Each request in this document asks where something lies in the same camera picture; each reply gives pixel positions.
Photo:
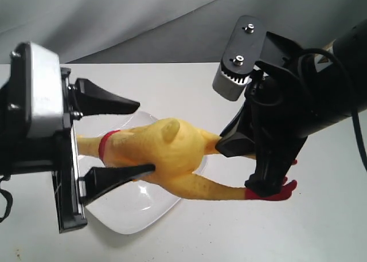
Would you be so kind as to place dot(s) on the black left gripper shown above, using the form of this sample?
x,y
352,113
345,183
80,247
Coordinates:
x,y
89,99

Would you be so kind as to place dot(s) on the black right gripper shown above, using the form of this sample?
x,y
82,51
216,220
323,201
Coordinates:
x,y
279,112

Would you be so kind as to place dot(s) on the yellow rubber chicken toy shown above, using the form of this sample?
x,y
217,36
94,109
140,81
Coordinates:
x,y
176,149

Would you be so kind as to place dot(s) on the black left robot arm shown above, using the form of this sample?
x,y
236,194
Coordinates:
x,y
22,153

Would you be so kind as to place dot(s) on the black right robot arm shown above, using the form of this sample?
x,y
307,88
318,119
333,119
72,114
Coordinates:
x,y
338,81

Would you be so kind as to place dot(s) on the white square plate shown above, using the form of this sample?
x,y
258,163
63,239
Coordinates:
x,y
132,207

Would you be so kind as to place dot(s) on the grey backdrop cloth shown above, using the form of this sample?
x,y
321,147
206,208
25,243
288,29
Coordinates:
x,y
142,31

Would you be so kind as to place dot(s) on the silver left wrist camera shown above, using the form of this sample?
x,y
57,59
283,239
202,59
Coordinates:
x,y
46,90

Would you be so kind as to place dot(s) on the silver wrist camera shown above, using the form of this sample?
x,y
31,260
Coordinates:
x,y
46,90
238,59

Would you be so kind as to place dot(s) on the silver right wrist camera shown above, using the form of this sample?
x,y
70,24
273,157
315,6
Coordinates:
x,y
238,59

